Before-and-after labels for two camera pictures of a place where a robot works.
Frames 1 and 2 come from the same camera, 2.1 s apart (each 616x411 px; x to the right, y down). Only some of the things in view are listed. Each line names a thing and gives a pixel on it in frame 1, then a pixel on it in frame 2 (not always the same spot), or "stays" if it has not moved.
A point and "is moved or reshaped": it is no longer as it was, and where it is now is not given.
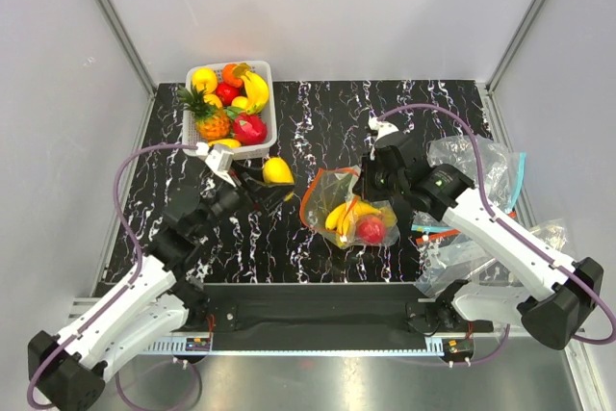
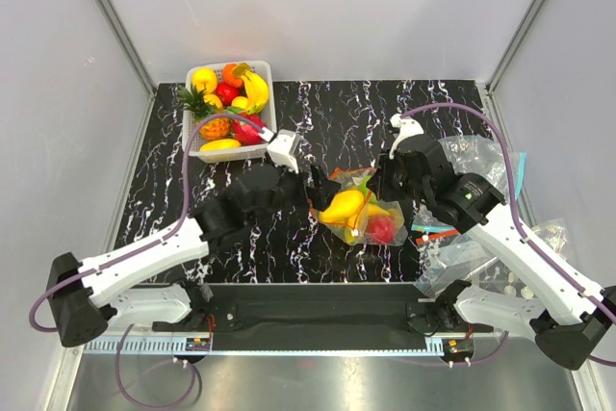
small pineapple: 211,122 stays
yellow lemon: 205,77 stays
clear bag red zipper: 447,260 stays
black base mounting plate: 311,309 stays
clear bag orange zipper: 328,205 is moved or reshaped
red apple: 371,230 is moved or reshaped
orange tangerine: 229,78 stays
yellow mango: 276,170 is moved or reshaped
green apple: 344,185 is moved or reshaped
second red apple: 227,92 stays
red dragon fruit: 249,129 stays
